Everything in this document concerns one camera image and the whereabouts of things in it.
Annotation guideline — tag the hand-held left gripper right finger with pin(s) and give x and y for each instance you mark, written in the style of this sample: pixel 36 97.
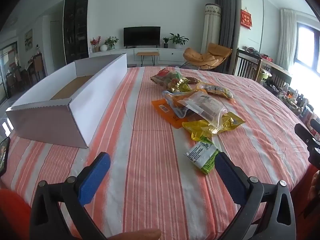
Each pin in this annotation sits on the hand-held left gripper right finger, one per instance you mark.
pixel 231 180

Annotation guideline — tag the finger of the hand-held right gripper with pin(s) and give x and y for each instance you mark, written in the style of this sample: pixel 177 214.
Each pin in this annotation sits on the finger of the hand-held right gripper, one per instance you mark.
pixel 316 125
pixel 303 132

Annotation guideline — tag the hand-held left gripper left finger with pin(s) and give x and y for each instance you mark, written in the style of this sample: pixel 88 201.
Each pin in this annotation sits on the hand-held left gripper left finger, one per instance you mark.
pixel 95 177

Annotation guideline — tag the white and green snack packet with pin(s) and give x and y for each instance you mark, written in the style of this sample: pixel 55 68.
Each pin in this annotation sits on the white and green snack packet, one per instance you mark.
pixel 202 155

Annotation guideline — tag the yellow snack packet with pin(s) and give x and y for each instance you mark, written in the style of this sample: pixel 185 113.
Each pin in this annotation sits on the yellow snack packet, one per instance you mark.
pixel 200 130

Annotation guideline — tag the clear packet with dark filling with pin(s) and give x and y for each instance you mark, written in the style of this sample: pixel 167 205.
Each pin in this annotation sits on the clear packet with dark filling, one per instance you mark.
pixel 205 107

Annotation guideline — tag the white cardboard box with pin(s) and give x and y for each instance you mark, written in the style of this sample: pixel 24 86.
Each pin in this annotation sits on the white cardboard box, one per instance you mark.
pixel 95 100

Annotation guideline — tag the yellow sausage packet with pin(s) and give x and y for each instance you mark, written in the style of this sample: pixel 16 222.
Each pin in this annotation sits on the yellow sausage packet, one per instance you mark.
pixel 217 91

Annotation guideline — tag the orange snack packet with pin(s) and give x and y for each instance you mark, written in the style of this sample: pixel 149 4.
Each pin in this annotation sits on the orange snack packet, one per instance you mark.
pixel 162 110

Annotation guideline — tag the clear sausage packet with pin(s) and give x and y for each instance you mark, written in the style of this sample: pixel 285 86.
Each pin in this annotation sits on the clear sausage packet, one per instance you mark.
pixel 172 97

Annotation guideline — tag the gold foil snack packet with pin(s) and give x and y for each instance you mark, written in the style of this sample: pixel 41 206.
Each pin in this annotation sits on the gold foil snack packet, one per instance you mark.
pixel 181 86

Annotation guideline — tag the brown snack packet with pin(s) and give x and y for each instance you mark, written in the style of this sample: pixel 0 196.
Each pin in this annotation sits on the brown snack packet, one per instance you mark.
pixel 192 80

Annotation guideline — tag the clear bag with red label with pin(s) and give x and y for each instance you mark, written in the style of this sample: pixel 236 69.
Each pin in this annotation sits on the clear bag with red label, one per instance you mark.
pixel 161 76

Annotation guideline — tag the person's right forearm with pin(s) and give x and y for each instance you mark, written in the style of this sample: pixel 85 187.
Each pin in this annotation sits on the person's right forearm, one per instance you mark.
pixel 316 186

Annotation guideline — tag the person's left hand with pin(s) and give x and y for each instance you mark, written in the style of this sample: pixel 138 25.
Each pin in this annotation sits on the person's left hand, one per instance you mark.
pixel 142 235

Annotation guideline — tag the cluttered wooden sideboard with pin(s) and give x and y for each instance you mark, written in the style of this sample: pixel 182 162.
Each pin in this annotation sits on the cluttered wooden sideboard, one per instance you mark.
pixel 297 97

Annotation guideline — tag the orange striped tablecloth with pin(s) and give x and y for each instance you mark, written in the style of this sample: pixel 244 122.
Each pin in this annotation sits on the orange striped tablecloth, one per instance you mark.
pixel 150 167

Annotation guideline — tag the green plastic basket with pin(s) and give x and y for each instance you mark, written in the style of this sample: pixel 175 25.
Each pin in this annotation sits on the green plastic basket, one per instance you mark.
pixel 265 75

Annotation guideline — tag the bright window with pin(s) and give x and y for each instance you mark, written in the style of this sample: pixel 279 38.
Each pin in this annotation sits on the bright window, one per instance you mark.
pixel 307 50

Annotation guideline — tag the dark wooden chair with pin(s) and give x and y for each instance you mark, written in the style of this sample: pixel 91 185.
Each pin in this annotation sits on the dark wooden chair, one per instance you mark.
pixel 246 65

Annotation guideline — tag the red clothing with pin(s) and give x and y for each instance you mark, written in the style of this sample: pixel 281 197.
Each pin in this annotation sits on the red clothing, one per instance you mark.
pixel 12 215

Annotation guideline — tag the white curtain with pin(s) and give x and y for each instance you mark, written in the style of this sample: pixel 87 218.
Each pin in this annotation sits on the white curtain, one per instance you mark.
pixel 287 37

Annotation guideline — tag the orange lounge chair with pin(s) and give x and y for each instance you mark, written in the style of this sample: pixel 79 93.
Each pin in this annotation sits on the orange lounge chair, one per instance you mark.
pixel 212 56

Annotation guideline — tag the round white vase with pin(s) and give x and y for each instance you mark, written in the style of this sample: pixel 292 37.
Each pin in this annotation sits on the round white vase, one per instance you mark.
pixel 104 47

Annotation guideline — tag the grey curtain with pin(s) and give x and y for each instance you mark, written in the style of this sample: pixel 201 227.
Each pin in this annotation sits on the grey curtain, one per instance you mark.
pixel 227 25

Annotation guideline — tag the wooden bench with metal legs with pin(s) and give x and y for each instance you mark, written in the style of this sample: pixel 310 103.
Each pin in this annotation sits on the wooden bench with metal legs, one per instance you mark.
pixel 147 54

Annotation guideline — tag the red flowers in vase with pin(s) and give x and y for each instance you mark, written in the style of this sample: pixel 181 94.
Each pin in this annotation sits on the red flowers in vase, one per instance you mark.
pixel 95 42

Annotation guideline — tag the green flowering plant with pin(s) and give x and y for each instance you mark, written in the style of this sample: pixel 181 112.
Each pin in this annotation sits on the green flowering plant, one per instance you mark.
pixel 111 42

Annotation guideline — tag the white television cabinet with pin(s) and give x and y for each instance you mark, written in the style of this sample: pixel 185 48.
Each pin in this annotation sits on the white television cabinet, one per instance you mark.
pixel 172 55

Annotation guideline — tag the glass balcony door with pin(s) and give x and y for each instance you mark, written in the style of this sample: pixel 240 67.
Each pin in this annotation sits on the glass balcony door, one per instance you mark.
pixel 7 70

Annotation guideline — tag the cloth-covered standing air conditioner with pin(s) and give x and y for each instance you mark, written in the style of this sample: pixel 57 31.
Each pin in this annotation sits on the cloth-covered standing air conditioner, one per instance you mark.
pixel 210 27

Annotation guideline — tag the flat screen television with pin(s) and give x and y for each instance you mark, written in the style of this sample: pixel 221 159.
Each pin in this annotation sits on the flat screen television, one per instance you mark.
pixel 142 36

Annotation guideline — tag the large potted plant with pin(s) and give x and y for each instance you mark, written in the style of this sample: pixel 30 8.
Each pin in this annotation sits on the large potted plant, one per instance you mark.
pixel 178 40

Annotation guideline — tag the dark glass cabinet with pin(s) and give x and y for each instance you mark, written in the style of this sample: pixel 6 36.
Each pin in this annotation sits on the dark glass cabinet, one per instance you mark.
pixel 76 27

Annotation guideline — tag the small potted plant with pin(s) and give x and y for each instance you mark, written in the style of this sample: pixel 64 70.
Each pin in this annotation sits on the small potted plant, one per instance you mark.
pixel 166 42

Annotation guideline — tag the red wall hanging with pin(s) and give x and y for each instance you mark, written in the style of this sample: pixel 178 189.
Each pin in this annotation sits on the red wall hanging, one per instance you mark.
pixel 246 18

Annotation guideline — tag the wall painting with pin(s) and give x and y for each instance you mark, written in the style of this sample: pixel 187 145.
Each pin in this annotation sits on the wall painting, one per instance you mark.
pixel 28 38

